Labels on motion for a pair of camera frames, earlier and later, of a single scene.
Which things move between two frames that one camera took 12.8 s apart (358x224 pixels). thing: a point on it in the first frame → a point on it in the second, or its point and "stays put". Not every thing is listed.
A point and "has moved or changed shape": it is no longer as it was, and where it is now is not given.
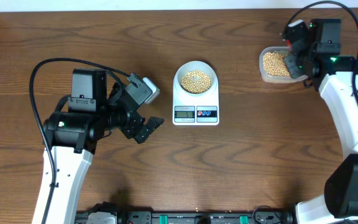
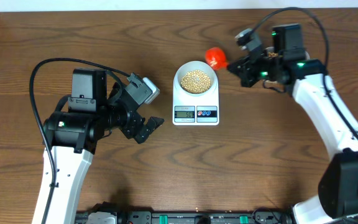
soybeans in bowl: x=195 y=82 stays put
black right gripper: x=293 y=71 → x=243 y=72
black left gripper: x=131 y=129 stays put
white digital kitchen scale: x=196 y=111 stays put
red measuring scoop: x=288 y=43 has moved or changed shape
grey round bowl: x=196 y=78 stays put
